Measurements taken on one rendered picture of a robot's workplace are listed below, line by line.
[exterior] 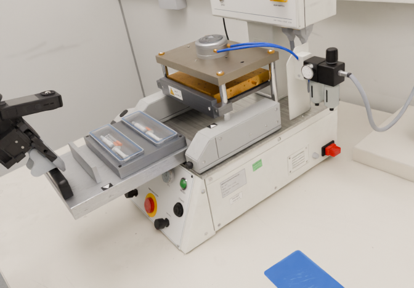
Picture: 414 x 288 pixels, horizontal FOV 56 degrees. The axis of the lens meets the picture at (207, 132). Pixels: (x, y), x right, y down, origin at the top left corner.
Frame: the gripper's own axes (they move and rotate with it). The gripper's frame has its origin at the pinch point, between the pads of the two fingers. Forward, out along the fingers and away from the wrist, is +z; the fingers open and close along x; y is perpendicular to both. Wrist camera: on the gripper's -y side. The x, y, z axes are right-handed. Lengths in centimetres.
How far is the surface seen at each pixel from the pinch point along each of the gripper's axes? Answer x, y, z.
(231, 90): 10.3, -37.7, 8.9
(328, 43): -10, -90, 39
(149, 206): 0.9, -7.0, 24.8
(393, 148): 30, -63, 45
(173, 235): 11.6, -6.1, 27.0
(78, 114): -147, -18, 63
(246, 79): 9.7, -42.8, 9.9
